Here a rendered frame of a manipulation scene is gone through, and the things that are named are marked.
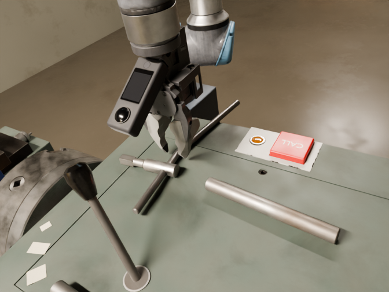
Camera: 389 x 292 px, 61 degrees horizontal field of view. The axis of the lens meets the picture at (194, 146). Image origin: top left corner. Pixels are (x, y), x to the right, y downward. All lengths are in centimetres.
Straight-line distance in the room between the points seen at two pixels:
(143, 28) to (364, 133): 240
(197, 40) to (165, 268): 64
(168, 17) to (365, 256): 39
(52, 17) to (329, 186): 437
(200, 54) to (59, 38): 389
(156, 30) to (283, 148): 29
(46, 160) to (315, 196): 53
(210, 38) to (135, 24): 48
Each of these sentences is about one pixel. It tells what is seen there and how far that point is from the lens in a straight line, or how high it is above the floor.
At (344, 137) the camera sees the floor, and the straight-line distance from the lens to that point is 267.
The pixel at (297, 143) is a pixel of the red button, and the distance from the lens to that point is 59.
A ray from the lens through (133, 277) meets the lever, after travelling 46.
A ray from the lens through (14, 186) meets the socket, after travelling 74.
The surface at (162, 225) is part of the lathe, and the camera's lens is 51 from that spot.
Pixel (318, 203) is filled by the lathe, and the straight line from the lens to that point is 52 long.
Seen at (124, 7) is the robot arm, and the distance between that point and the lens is 46.
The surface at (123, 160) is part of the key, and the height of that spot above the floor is 127.
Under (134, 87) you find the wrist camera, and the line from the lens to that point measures 48.
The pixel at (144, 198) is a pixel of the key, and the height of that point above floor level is 127.
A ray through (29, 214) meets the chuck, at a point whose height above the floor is 122.
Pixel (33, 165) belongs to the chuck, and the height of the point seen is 124.
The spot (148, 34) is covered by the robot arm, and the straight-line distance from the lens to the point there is 45.
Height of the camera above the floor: 165
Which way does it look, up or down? 39 degrees down
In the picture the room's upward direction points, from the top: 10 degrees counter-clockwise
